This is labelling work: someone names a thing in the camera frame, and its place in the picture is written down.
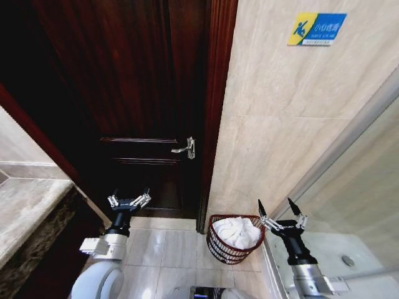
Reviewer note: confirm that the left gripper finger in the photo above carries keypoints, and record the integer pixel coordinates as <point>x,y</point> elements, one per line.
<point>112,201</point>
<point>140,200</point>

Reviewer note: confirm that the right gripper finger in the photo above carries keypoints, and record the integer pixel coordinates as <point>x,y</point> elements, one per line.
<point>297,213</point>
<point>264,215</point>

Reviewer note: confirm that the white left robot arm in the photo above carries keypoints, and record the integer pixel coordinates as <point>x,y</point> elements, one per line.
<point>103,274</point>

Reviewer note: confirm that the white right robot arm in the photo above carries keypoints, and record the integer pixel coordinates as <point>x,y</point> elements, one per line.
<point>311,280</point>

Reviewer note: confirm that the white towel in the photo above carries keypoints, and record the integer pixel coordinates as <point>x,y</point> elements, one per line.
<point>235,232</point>

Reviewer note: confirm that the round metal floor drain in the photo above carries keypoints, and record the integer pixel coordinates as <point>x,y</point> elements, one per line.
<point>348,260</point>

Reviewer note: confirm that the glass shower door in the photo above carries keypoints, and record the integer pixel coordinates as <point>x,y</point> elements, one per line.
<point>358,174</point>

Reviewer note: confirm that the marble vanity counter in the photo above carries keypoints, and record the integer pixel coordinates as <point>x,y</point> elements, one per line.
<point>28,202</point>

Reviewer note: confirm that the dark wooden door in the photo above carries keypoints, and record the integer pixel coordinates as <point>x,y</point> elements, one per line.
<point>124,93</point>

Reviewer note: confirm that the blue yellow warning sign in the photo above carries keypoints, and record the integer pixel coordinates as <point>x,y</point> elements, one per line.
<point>315,29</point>

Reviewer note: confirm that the dark wooden door frame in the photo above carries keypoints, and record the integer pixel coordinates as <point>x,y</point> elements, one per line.
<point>215,93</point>

